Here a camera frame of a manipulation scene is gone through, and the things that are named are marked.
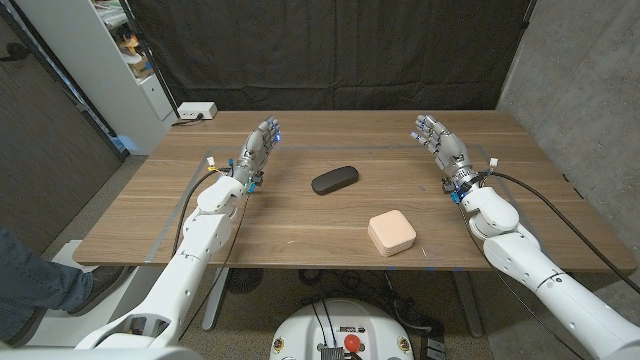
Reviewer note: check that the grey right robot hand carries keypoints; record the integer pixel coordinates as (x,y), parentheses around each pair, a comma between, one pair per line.
(450,150)

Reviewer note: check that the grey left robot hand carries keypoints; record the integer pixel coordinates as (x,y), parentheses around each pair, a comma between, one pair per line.
(256,152)

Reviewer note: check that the pink square jewelry box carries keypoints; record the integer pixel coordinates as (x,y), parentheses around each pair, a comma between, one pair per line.
(392,231)

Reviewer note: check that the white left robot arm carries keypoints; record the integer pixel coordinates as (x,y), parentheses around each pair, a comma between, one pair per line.
(190,260)

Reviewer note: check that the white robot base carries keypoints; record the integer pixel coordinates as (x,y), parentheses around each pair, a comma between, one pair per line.
(300,330)

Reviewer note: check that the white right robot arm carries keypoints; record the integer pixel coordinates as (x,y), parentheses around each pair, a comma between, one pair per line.
(550,285)

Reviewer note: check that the black glasses case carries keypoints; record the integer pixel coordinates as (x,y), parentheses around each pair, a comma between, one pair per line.
(335,180)

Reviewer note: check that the small cardboard box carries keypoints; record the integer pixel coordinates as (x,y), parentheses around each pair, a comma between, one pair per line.
(141,66)

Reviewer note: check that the white power strip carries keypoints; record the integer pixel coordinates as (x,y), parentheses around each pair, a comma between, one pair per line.
(197,110)

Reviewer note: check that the grey tape outline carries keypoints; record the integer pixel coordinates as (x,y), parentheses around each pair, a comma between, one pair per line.
(340,148)

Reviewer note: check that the black backdrop curtain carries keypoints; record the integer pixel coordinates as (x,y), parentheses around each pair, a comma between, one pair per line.
(325,50)

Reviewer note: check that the black stand pole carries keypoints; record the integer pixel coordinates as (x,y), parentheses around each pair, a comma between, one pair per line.
(153,65)

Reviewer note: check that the grey table leg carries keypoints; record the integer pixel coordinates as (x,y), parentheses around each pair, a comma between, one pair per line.
(470,310)
(215,300)

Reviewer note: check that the yellow toy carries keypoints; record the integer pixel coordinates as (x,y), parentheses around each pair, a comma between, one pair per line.
(130,45)

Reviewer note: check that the white shelf unit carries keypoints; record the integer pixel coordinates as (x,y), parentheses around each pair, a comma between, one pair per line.
(90,65)

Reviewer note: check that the black power adapter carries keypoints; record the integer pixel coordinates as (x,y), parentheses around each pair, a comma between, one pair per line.
(434,345)

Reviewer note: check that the dark grey shoe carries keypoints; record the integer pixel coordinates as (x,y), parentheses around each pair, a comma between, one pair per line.
(100,287)

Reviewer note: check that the red emergency stop button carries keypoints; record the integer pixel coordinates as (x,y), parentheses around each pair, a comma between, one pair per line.
(352,343)

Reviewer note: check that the white floor platform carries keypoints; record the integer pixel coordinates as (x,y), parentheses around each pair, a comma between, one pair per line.
(75,330)

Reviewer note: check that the person's leg in jeans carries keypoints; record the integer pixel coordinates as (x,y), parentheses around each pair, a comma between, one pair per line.
(30,280)

